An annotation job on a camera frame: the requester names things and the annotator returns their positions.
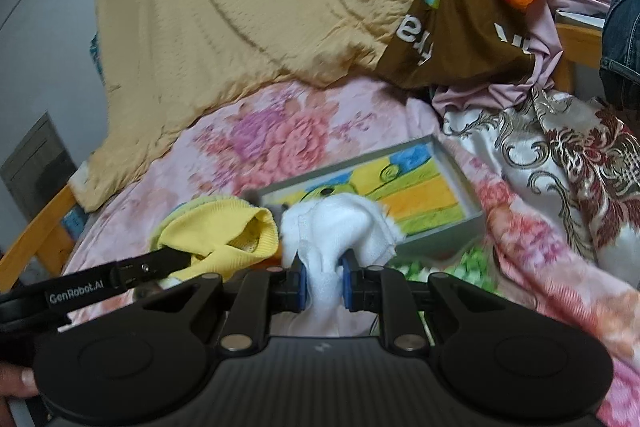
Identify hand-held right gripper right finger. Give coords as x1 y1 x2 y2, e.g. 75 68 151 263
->
341 254 502 354

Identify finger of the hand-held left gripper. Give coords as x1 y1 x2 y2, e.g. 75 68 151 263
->
108 248 194 291

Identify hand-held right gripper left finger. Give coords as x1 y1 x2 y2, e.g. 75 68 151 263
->
142 254 307 353

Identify white sock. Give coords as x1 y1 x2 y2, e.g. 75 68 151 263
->
277 197 406 338

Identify yellow sock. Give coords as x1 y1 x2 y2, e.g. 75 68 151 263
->
150 197 280 284

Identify grey box with colourful print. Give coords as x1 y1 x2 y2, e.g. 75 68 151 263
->
242 134 486 260

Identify person's left hand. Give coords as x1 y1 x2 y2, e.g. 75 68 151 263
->
0 363 39 401

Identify green and white packet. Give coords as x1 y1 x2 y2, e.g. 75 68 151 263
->
390 244 496 294

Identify grey door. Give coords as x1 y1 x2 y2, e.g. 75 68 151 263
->
0 111 77 208

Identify pink floral bed sheet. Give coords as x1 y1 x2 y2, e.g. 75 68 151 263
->
60 74 640 427

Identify ornate patterned satin cloth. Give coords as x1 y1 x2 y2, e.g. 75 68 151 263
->
442 89 640 265

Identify yellow blanket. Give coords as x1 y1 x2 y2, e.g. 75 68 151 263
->
72 0 426 212

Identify blue jeans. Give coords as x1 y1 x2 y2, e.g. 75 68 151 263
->
599 0 640 108

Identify wooden bed frame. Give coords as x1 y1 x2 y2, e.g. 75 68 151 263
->
0 184 76 280

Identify wooden bed end rail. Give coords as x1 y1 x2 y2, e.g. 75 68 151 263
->
554 21 606 94

